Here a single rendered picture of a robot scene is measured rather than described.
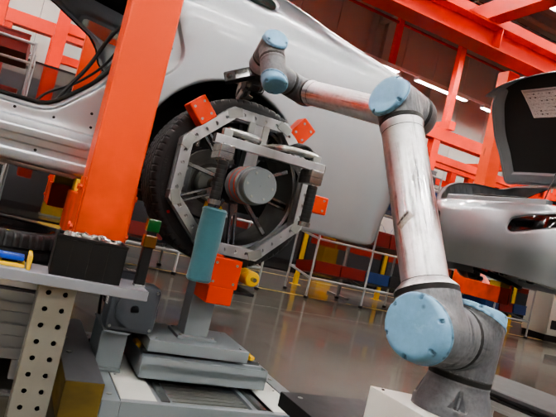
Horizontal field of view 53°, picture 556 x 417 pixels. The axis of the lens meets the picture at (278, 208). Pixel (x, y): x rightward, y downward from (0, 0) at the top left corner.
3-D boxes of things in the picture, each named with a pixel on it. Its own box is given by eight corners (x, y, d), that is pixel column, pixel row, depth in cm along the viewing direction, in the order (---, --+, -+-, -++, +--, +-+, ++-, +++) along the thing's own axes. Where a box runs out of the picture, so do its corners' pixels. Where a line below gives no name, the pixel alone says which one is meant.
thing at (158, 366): (232, 364, 253) (237, 342, 253) (263, 393, 220) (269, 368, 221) (121, 350, 232) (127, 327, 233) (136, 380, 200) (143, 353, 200)
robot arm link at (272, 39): (266, 45, 190) (264, 22, 194) (252, 68, 200) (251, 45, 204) (291, 50, 193) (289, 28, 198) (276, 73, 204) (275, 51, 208)
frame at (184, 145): (285, 266, 226) (316, 136, 228) (292, 270, 220) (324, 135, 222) (153, 239, 203) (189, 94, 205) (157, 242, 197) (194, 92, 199)
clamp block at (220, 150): (223, 161, 192) (227, 146, 192) (232, 160, 184) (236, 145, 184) (209, 157, 190) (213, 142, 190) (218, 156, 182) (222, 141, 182)
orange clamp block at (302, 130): (292, 146, 225) (307, 132, 227) (300, 146, 218) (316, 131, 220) (281, 133, 223) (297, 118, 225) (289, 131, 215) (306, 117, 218)
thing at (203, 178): (242, 215, 270) (239, 148, 267) (248, 216, 263) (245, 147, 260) (177, 221, 257) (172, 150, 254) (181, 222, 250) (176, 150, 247)
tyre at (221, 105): (309, 145, 255) (178, 76, 229) (336, 142, 234) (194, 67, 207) (256, 281, 248) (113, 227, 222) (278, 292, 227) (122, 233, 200)
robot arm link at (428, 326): (487, 365, 124) (435, 84, 154) (448, 357, 112) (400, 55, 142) (426, 374, 133) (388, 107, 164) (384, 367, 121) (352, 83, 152)
